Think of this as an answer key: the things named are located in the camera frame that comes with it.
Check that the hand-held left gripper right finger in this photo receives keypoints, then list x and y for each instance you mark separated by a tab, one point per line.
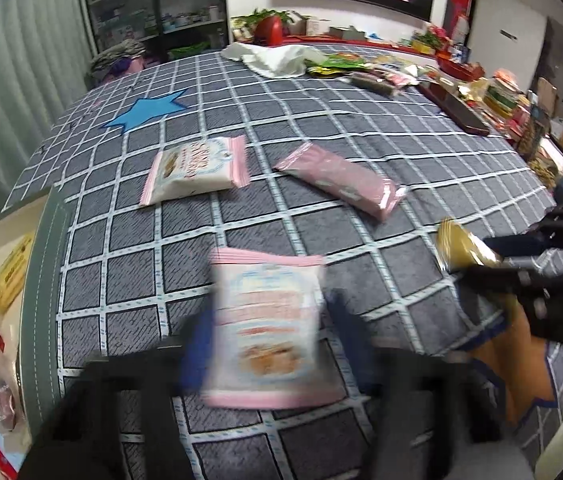
354	355

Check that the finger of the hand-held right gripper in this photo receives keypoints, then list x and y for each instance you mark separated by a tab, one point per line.
511	282
521	245

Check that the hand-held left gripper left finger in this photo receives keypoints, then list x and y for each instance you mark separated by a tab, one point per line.
196	360

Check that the gold snack packet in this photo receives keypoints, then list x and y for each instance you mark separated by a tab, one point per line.
461	247

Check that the pink white snack packet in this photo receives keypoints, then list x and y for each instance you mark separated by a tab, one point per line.
196	170
266	330

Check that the pile of assorted snack packets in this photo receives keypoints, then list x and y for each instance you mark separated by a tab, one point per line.
506	105

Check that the dark red flat box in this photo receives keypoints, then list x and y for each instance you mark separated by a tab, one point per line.
456	110

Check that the long pink snack packet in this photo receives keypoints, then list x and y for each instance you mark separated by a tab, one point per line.
341	180

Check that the red tray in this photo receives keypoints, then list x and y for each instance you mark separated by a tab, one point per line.
461	71

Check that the clear packet with dark snack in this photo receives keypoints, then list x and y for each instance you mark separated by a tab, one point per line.
4	400

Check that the yellow snack packet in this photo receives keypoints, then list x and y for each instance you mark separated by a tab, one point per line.
11	275

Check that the white cabinet door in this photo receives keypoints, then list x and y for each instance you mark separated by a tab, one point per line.
506	30

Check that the dark snack bar packet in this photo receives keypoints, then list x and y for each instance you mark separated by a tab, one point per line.
376	82

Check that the red green flower bunch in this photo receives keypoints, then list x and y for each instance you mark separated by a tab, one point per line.
429	37

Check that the green snack packet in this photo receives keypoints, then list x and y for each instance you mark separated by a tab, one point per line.
339	62

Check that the grey checked blanket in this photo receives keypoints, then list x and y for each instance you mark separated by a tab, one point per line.
261	110

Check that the beige box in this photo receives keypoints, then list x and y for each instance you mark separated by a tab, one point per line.
346	32

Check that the small white box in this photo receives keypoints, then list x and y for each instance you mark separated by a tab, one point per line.
317	26

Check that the white cloth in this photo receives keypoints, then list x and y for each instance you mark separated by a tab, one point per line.
276	57

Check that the pile of clothes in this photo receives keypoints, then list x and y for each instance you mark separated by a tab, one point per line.
116	55

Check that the red round object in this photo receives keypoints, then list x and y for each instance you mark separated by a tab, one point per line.
270	30

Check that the pale green curtain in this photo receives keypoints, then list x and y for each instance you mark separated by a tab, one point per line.
11	85

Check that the green plant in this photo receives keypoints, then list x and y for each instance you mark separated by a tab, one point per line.
249	20

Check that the glass door cabinet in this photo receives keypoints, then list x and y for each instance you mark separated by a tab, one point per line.
126	5

